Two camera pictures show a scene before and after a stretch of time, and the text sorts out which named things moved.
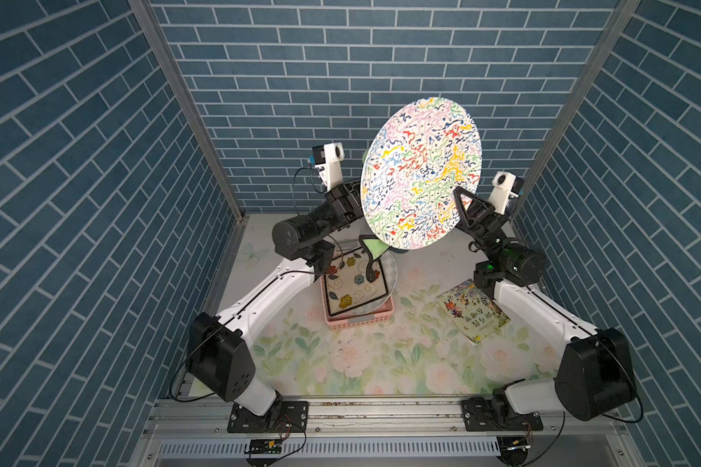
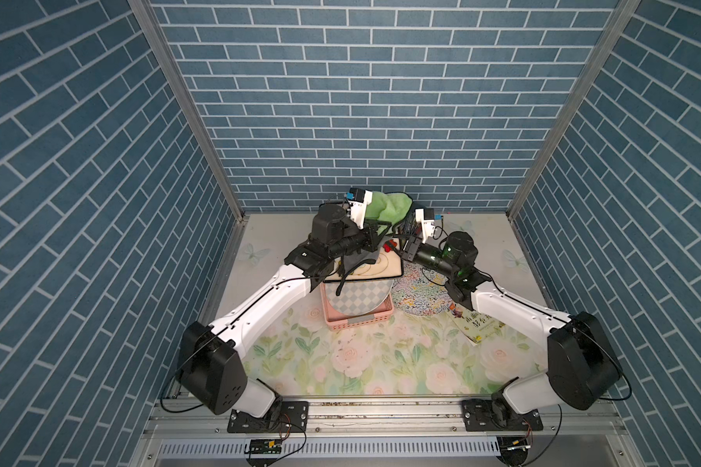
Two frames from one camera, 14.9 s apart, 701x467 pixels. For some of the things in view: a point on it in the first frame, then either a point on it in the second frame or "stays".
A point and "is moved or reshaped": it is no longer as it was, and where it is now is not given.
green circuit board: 266,447 stays
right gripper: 486,231 -> 414,242
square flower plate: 349,286 -> 387,265
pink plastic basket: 345,322 stays
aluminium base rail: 576,432 stays
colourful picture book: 477,315 stays
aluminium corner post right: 618,22 stays
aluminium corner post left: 168,55 stays
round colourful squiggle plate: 421,155 -> 419,292
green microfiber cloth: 376,248 is moved or reshaped
